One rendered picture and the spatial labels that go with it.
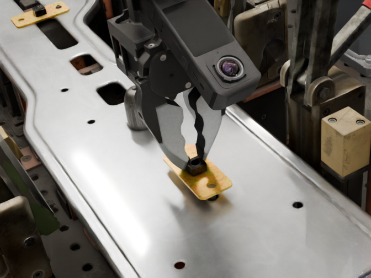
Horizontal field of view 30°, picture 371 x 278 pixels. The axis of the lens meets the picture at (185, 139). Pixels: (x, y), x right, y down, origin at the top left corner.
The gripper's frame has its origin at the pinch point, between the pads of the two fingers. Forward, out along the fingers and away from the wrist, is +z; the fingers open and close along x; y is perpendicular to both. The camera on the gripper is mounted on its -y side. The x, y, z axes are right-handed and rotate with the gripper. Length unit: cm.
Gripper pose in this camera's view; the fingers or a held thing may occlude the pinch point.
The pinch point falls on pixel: (194, 157)
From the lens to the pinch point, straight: 68.7
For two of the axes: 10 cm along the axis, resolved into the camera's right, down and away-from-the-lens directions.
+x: -8.6, 3.9, -3.3
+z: 1.2, 7.9, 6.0
